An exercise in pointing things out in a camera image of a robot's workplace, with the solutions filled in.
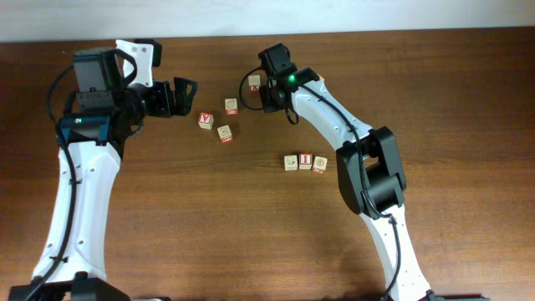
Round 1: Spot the red bottom picture block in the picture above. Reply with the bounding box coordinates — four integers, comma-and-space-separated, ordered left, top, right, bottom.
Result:
312, 156, 328, 174

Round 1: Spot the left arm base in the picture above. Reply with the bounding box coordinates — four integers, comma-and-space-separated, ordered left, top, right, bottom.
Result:
33, 273, 130, 301

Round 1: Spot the butterfly picture block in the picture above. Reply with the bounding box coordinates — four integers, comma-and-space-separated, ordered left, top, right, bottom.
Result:
217, 125, 233, 143

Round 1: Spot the top red X block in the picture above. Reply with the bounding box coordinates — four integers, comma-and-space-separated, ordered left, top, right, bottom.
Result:
247, 75, 261, 93

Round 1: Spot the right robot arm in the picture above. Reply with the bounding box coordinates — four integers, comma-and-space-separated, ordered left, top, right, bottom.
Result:
267, 69, 433, 300

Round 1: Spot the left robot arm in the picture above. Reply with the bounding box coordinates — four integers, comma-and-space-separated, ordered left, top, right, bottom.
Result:
33, 39, 197, 283

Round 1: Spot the snail picture block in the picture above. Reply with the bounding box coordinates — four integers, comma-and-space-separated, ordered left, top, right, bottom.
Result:
225, 99, 239, 115

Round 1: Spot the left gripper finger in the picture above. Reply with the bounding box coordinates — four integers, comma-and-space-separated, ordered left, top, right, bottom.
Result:
171, 103, 191, 116
174, 77, 198, 105

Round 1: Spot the red letter I block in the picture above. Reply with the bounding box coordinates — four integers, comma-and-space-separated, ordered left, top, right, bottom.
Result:
298, 153, 313, 170

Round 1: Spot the red letter A block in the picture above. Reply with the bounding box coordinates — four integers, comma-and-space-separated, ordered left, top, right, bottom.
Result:
198, 112, 214, 130

